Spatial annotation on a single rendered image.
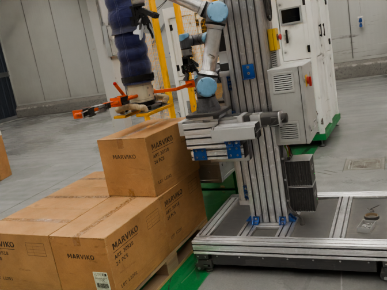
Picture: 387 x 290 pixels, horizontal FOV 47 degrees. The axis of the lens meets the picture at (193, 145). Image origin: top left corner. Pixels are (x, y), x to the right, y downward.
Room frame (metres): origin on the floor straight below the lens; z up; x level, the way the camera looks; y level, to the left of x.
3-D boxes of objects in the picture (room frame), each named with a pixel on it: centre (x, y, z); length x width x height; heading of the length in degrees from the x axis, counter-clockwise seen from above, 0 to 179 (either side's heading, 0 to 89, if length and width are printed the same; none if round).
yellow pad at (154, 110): (3.07, 0.22, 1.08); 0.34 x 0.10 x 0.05; 150
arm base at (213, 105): (2.77, -0.13, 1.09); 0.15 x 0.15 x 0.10
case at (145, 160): (3.11, 0.31, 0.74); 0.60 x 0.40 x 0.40; 149
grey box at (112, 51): (4.52, 0.60, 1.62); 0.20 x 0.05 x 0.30; 152
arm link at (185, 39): (3.23, -0.07, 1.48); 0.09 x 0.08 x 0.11; 116
